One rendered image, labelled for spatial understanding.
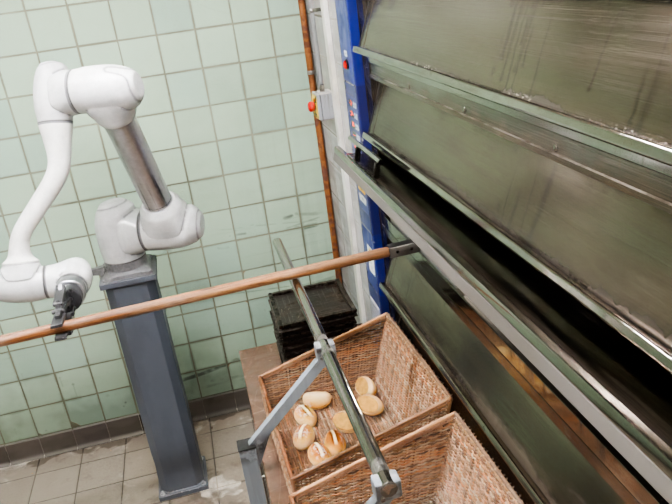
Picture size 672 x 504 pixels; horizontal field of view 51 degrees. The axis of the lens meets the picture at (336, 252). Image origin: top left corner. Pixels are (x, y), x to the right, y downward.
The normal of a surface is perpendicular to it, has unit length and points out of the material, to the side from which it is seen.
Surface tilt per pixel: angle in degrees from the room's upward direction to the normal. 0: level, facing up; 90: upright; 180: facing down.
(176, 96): 90
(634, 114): 70
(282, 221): 90
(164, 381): 90
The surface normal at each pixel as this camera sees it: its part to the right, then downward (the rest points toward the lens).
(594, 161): -0.97, 0.20
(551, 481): -0.95, -0.12
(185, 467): 0.24, 0.35
